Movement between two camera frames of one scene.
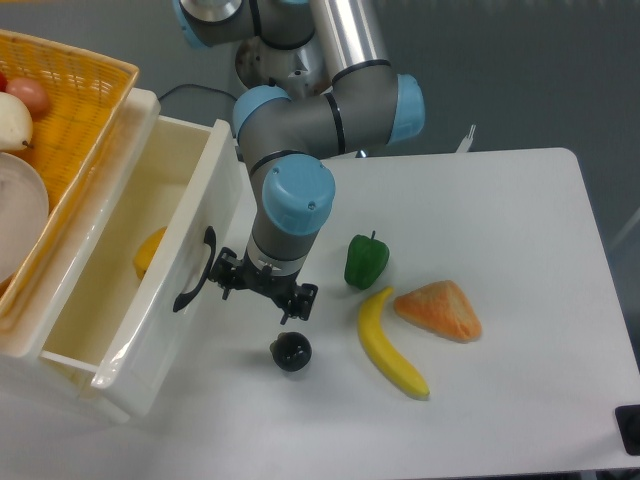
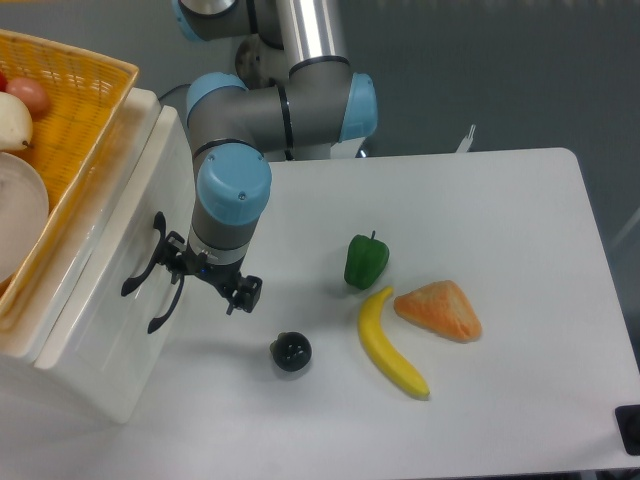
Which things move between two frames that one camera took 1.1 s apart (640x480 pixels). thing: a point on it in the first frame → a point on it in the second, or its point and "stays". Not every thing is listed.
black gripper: [230, 273] → [179, 259]
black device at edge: [628, 424] stays
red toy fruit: [3, 82] stays
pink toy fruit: [32, 94] stays
